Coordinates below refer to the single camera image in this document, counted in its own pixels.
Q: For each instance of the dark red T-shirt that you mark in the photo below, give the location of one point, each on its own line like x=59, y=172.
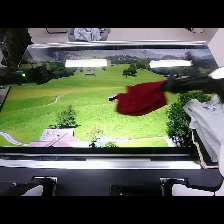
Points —
x=141, y=98

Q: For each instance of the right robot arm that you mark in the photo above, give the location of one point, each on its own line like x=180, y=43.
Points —
x=193, y=85

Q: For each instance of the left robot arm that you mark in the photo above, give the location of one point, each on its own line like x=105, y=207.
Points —
x=15, y=46

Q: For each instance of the heap of clothes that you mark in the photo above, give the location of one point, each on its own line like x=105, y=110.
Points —
x=88, y=34

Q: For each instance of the light grey garment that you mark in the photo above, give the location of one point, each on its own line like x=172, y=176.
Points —
x=208, y=123

